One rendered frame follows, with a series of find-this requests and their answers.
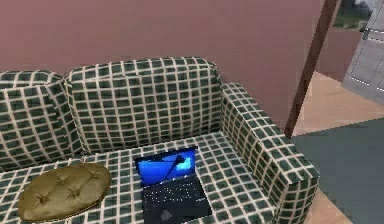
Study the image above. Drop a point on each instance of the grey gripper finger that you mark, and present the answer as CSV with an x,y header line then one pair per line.
x,y
179,160

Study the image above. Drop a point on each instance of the black laptop with blue screen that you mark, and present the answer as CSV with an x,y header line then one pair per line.
x,y
173,200

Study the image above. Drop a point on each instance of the green white checked sofa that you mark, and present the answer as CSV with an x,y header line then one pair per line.
x,y
146,100

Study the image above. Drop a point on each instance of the olive tufted round cushion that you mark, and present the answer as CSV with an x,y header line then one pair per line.
x,y
63,191

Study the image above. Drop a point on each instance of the grey panelled room door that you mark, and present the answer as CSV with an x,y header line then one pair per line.
x,y
368,63

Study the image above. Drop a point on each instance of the brown wooden door frame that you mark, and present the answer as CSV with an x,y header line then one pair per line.
x,y
310,66

